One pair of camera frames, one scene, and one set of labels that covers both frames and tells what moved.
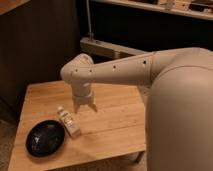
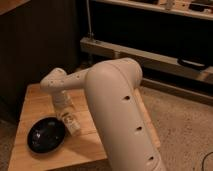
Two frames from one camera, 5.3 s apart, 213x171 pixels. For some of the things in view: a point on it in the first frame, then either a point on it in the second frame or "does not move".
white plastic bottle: [69, 122] does not move
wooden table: [116, 128] does not move
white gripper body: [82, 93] → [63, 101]
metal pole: [90, 34] does not move
